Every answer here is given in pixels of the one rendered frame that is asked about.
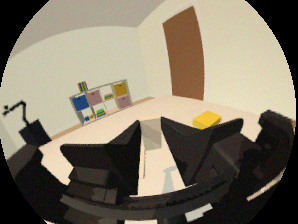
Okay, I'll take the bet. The yellow rectangular block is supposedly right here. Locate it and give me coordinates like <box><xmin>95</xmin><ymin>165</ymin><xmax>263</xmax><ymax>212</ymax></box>
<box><xmin>193</xmin><ymin>111</ymin><xmax>221</xmax><ymax>129</ymax></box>

